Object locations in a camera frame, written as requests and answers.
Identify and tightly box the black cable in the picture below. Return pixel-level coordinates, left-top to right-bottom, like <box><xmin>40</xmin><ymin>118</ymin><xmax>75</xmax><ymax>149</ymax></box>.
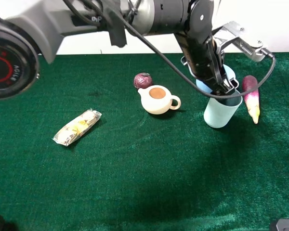
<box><xmin>62</xmin><ymin>0</ymin><xmax>276</xmax><ymax>100</ymax></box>

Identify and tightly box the purple toy eggplant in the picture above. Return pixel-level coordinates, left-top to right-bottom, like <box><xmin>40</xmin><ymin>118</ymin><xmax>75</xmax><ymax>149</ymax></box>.
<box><xmin>242</xmin><ymin>75</ymin><xmax>260</xmax><ymax>124</ymax></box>

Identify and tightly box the cream ceramic teapot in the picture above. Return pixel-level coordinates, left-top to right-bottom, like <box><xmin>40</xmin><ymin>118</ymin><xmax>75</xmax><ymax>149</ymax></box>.
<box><xmin>138</xmin><ymin>85</ymin><xmax>181</xmax><ymax>115</ymax></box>

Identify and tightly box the green felt table cloth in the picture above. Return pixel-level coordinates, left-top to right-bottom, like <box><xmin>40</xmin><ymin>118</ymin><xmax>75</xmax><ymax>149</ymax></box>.
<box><xmin>0</xmin><ymin>53</ymin><xmax>289</xmax><ymax>231</ymax></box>

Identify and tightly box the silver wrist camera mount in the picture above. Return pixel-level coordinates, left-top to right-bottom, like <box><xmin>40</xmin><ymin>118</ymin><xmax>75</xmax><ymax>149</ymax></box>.
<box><xmin>212</xmin><ymin>21</ymin><xmax>273</xmax><ymax>62</ymax></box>

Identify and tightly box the blue plastic bowl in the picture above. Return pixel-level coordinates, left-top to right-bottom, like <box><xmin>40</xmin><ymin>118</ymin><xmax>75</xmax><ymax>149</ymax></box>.
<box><xmin>196</xmin><ymin>64</ymin><xmax>236</xmax><ymax>94</ymax></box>

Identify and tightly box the dark purple round fruit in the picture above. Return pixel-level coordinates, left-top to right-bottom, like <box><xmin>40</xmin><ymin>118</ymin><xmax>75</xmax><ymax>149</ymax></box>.
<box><xmin>133</xmin><ymin>73</ymin><xmax>153</xmax><ymax>89</ymax></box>

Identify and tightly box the light blue plastic cup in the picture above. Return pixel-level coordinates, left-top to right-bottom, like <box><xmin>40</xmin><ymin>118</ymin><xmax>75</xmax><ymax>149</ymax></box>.
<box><xmin>203</xmin><ymin>90</ymin><xmax>243</xmax><ymax>128</ymax></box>

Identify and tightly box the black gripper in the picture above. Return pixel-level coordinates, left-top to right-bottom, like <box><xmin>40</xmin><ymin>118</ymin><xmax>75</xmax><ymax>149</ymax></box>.
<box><xmin>175</xmin><ymin>32</ymin><xmax>237</xmax><ymax>96</ymax></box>

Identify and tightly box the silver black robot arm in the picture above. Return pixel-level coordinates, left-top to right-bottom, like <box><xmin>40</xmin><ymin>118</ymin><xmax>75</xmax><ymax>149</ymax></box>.
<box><xmin>0</xmin><ymin>0</ymin><xmax>238</xmax><ymax>100</ymax></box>

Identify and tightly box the packaged snack bag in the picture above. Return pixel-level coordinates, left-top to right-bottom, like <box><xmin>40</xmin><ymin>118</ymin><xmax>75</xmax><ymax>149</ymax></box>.
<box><xmin>53</xmin><ymin>109</ymin><xmax>102</xmax><ymax>146</ymax></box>

